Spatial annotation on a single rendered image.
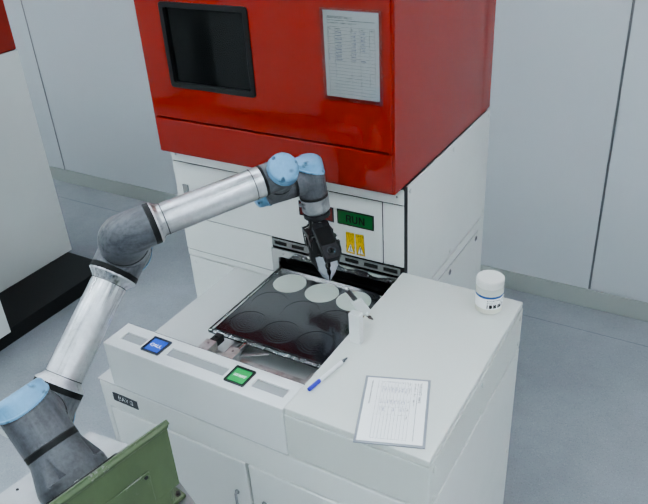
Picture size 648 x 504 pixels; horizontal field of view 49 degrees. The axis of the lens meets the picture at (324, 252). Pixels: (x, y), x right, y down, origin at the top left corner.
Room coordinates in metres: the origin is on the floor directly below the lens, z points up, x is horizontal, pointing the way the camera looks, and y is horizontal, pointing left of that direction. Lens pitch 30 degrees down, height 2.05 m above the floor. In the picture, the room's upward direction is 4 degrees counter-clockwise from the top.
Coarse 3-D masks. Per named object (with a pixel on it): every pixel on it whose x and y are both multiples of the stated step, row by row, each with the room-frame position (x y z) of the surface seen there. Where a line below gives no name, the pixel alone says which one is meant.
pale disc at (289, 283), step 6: (282, 276) 1.84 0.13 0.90; (288, 276) 1.84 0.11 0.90; (294, 276) 1.83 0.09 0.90; (300, 276) 1.83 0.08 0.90; (276, 282) 1.81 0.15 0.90; (282, 282) 1.80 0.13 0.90; (288, 282) 1.80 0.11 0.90; (294, 282) 1.80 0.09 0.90; (300, 282) 1.80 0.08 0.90; (276, 288) 1.77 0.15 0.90; (282, 288) 1.77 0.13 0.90; (288, 288) 1.77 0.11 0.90; (294, 288) 1.77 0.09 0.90; (300, 288) 1.77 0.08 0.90
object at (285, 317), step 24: (264, 288) 1.78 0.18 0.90; (240, 312) 1.66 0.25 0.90; (264, 312) 1.65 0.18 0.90; (288, 312) 1.65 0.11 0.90; (312, 312) 1.64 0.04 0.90; (336, 312) 1.63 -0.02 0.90; (240, 336) 1.55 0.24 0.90; (264, 336) 1.54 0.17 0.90; (288, 336) 1.54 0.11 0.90; (312, 336) 1.53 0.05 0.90; (336, 336) 1.52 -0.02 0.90; (312, 360) 1.43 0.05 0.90
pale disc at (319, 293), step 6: (312, 288) 1.76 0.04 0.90; (318, 288) 1.76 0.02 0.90; (324, 288) 1.76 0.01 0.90; (330, 288) 1.75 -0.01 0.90; (336, 288) 1.75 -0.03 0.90; (306, 294) 1.73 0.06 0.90; (312, 294) 1.73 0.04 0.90; (318, 294) 1.73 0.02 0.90; (324, 294) 1.72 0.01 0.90; (330, 294) 1.72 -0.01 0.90; (336, 294) 1.72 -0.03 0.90; (312, 300) 1.70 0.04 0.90; (318, 300) 1.69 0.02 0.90; (324, 300) 1.69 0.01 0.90; (330, 300) 1.69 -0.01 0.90
